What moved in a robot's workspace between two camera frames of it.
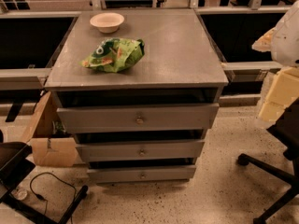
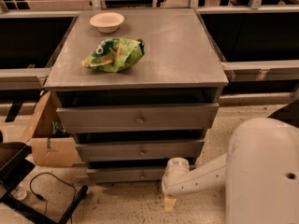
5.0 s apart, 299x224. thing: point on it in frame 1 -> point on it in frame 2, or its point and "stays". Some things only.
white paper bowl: x=106 y=22 stays
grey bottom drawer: x=141 y=174 stays
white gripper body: x=286 y=42 -> x=172 y=181
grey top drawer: x=89 y=119 stays
